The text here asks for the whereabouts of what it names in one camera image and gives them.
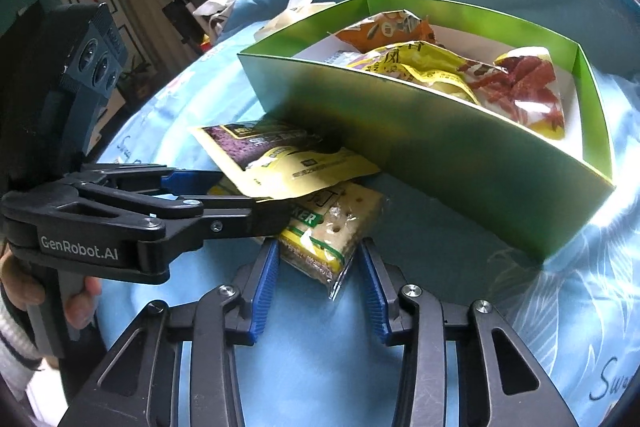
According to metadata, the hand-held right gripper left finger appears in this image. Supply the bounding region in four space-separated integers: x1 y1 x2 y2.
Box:
57 237 281 427

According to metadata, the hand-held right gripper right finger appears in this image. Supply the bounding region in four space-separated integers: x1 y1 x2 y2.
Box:
357 237 581 427

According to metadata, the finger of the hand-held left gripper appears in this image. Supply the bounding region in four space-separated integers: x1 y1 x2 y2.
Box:
70 163 223 198
0 179 293 258

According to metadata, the cracker packet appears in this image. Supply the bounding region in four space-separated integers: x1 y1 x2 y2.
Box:
207 181 386 303

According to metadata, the pale yellow snack packet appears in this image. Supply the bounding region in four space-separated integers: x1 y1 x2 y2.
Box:
191 119 383 200

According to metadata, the green cardboard box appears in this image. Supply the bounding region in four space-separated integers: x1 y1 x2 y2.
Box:
237 0 615 264

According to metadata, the red-edged white snack packet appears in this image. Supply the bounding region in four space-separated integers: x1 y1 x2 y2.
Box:
320 49 362 68

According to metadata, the yellow chicken feet packet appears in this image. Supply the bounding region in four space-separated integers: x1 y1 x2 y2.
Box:
347 39 566 142

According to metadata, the orange raccoon snack packet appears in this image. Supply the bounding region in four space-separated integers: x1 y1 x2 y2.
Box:
334 9 438 55

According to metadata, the person's left forearm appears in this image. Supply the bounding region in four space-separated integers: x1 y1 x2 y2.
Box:
0 297 45 390

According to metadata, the person's left hand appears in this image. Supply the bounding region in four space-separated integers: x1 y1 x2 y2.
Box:
0 251 103 332

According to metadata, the blue floral bedsheet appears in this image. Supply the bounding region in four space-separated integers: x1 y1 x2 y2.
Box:
95 0 640 427

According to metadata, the crumpled plastic bag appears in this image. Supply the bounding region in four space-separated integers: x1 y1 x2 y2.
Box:
192 0 241 45

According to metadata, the tissue pack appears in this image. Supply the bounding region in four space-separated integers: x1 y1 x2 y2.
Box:
254 0 336 42

